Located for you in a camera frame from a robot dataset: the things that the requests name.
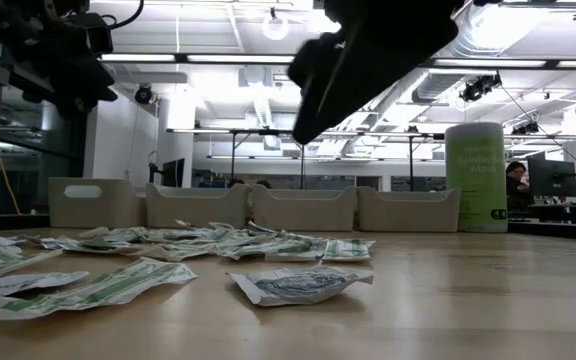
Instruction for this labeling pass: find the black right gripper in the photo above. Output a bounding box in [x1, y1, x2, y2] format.
[287, 0, 464, 145]

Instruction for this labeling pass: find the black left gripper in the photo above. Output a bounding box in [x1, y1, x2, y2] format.
[0, 9, 119, 119]

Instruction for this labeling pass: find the long ceiling light bar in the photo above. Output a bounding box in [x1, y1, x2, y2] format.
[97, 52, 576, 70]

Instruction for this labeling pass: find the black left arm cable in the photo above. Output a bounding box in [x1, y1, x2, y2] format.
[100, 0, 145, 31]

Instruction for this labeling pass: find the black computer monitor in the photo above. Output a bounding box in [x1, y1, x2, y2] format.
[147, 157, 185, 189]
[526, 158, 576, 199]

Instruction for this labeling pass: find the black ceiling camera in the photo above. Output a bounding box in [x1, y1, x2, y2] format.
[460, 73, 503, 104]
[511, 121, 540, 136]
[134, 83, 155, 106]

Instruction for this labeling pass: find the white plastic bin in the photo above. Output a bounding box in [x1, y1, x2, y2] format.
[356, 186, 461, 233]
[250, 184, 359, 232]
[47, 177, 143, 229]
[145, 183, 251, 229]

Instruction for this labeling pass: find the green wipes canister white lid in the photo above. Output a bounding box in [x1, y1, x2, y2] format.
[444, 122, 509, 234]

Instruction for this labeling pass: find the black background table frame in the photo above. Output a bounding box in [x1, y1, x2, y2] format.
[166, 127, 445, 191]

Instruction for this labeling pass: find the white ceiling ring light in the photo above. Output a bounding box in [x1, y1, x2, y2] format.
[261, 7, 291, 42]

